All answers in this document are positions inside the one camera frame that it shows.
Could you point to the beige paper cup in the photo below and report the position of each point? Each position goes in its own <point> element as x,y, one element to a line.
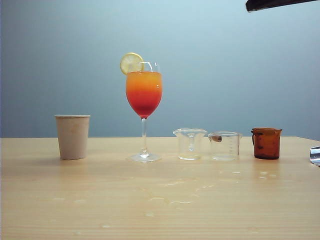
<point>72,140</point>

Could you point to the shiny silver metal object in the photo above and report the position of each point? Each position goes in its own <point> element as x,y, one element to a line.
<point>315,156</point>

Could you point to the amber glass beaker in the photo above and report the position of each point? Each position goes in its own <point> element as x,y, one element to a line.
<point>266,147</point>

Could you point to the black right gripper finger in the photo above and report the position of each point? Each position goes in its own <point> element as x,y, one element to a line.
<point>265,4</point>

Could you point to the yellow lemon slice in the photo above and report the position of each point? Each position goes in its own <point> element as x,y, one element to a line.
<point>130,63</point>

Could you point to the wine glass with orange cocktail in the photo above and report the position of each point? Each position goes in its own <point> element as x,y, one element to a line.
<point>144,95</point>

